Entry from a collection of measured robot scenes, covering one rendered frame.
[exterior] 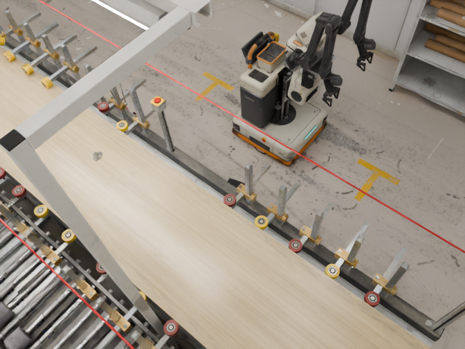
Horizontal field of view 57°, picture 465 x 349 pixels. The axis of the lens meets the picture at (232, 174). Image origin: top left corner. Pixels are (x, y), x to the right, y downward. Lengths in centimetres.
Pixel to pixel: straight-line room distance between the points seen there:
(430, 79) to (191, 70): 242
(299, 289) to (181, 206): 88
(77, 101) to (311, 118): 296
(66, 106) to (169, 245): 159
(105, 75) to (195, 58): 375
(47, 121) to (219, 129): 315
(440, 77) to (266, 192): 211
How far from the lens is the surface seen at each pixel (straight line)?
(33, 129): 113
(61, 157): 316
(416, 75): 470
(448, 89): 467
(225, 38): 512
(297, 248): 255
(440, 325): 267
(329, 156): 402
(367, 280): 276
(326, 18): 271
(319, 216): 240
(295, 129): 381
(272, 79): 347
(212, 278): 249
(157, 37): 126
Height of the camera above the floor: 323
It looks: 57 degrees down
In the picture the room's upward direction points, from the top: 5 degrees counter-clockwise
